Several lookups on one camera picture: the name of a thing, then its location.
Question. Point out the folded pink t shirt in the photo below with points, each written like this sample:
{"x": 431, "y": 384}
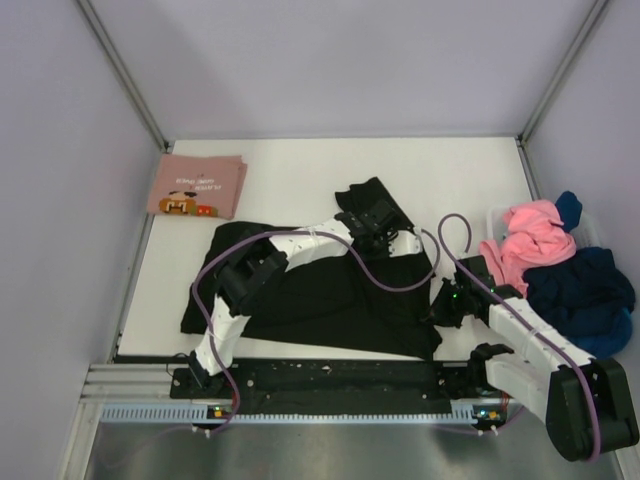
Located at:
{"x": 197, "y": 186}

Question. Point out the black t shirt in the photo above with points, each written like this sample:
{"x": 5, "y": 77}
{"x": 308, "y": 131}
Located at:
{"x": 382, "y": 306}

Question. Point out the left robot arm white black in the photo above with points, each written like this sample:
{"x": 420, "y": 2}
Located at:
{"x": 232, "y": 287}

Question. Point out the right aluminium corner post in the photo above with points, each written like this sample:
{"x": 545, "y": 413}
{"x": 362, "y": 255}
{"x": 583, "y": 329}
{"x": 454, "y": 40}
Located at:
{"x": 594, "y": 17}

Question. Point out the dark blue crumpled t shirt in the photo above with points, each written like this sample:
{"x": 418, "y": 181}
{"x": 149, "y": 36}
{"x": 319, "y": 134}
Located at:
{"x": 580, "y": 296}

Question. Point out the bright blue crumpled t shirt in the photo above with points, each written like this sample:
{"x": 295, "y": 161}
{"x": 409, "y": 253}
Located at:
{"x": 611, "y": 342}

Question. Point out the white plastic laundry basket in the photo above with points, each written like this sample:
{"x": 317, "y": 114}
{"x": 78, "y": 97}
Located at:
{"x": 585, "y": 234}

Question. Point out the left aluminium corner post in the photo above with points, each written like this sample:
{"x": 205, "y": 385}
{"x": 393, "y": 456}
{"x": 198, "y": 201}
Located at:
{"x": 121, "y": 72}

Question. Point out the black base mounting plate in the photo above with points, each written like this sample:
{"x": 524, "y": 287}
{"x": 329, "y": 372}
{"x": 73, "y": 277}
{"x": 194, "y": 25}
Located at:
{"x": 337, "y": 387}

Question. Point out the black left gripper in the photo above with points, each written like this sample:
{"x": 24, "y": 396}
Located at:
{"x": 385, "y": 249}

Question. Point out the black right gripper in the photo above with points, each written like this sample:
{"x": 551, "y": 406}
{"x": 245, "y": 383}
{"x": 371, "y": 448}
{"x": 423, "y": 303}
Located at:
{"x": 439, "y": 314}

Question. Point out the pink crumpled t shirt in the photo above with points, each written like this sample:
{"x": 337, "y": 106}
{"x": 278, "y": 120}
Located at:
{"x": 535, "y": 238}

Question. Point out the aluminium corner post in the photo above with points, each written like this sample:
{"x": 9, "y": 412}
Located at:
{"x": 594, "y": 17}
{"x": 121, "y": 72}

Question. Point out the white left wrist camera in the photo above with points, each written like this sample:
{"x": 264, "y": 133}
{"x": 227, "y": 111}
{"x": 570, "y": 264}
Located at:
{"x": 406, "y": 242}

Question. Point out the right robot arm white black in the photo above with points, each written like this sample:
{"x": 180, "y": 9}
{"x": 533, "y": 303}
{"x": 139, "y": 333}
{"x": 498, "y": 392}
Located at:
{"x": 584, "y": 403}

